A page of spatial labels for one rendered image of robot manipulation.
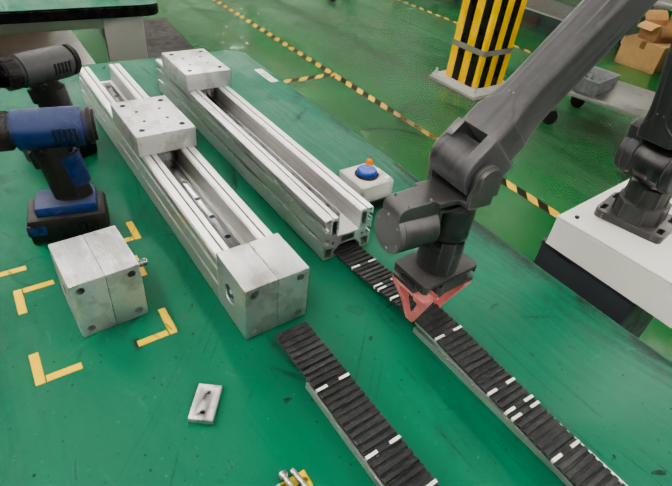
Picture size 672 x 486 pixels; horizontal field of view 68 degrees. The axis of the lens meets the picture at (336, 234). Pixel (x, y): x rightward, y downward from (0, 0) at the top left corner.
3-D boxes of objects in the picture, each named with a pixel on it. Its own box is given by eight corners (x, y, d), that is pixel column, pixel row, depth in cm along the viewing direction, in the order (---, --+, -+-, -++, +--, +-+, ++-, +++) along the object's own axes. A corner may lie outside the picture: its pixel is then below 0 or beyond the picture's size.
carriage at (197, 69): (231, 96, 122) (230, 69, 118) (188, 103, 116) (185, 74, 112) (205, 73, 132) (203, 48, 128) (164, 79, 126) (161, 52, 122)
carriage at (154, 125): (198, 158, 97) (195, 126, 93) (141, 170, 91) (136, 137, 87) (168, 124, 107) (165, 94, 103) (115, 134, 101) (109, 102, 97)
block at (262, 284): (318, 308, 76) (323, 262, 70) (245, 340, 70) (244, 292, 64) (289, 273, 82) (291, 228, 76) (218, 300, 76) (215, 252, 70)
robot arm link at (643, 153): (675, 195, 86) (647, 180, 89) (703, 142, 79) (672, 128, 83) (641, 209, 82) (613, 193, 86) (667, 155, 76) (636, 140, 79)
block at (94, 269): (165, 306, 74) (157, 257, 68) (83, 338, 68) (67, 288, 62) (140, 267, 79) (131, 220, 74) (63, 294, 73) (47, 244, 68)
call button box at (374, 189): (389, 204, 101) (395, 178, 97) (351, 217, 96) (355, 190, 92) (366, 185, 106) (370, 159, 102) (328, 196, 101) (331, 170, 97)
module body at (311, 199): (367, 243, 90) (374, 205, 85) (322, 261, 85) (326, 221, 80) (194, 85, 139) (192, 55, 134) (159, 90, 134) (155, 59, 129)
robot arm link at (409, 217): (507, 166, 55) (457, 133, 61) (424, 184, 50) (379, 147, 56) (480, 250, 62) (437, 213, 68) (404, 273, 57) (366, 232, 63)
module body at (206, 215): (276, 278, 81) (277, 237, 75) (218, 300, 76) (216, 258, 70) (125, 95, 130) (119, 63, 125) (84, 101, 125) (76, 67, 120)
